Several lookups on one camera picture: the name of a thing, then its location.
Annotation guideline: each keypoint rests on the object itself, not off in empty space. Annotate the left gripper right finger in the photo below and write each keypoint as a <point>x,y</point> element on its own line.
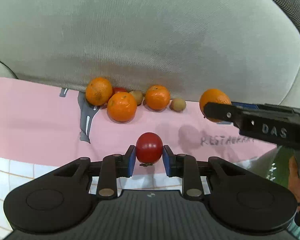
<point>187,168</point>

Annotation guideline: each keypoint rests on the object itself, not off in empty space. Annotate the teal striped sleeve forearm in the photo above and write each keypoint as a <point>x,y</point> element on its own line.
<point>294,230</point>

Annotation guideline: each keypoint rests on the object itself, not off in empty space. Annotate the person's hand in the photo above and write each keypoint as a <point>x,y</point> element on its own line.
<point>294,180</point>

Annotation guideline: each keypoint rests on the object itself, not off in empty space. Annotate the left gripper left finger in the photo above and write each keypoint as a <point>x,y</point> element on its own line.
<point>115,166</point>

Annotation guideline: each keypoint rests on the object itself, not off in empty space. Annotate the orange tangerine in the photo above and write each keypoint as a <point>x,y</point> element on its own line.
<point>122,107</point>
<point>157,97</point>
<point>98,91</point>
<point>215,96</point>

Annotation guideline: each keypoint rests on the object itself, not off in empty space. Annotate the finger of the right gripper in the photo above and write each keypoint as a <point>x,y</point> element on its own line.
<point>224,112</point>

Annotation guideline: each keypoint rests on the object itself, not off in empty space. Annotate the beige sofa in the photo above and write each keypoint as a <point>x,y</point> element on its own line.
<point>249,49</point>

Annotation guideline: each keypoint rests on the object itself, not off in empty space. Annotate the red cherry tomato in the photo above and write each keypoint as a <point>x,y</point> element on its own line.
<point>118,90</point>
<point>149,148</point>

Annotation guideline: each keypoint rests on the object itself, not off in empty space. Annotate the pink checked lemon cloth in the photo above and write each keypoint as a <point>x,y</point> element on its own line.
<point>44,127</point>

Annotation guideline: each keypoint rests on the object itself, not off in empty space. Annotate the green perforated colander bowl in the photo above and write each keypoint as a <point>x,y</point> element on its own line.
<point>278,171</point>

